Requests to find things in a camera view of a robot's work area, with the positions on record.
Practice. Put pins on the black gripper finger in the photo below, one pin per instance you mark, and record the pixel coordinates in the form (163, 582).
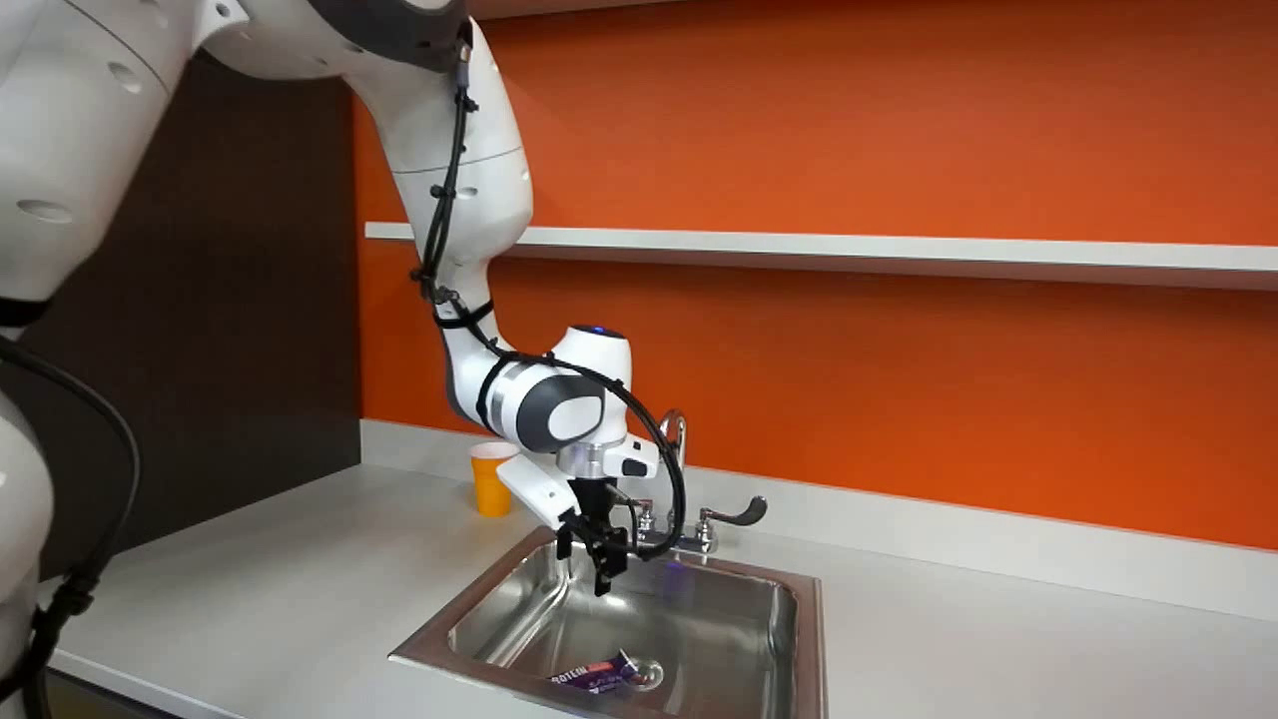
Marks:
(607, 561)
(567, 537)

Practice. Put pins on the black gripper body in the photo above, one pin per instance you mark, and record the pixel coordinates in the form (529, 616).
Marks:
(597, 503)

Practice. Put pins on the blue protein bar packet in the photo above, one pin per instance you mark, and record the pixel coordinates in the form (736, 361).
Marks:
(597, 672)

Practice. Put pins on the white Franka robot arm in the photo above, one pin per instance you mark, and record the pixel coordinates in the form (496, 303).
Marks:
(464, 172)

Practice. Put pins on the stainless steel sink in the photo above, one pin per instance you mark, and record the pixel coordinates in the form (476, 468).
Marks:
(719, 614)

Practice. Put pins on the round sink drain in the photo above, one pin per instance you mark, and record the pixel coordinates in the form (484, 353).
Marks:
(651, 677)

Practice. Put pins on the orange plastic cup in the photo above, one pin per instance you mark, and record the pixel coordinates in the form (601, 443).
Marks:
(488, 484)

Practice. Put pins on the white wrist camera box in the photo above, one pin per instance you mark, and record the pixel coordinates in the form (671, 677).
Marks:
(539, 492)

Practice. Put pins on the white wall shelf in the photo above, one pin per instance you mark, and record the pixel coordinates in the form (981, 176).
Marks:
(862, 250)

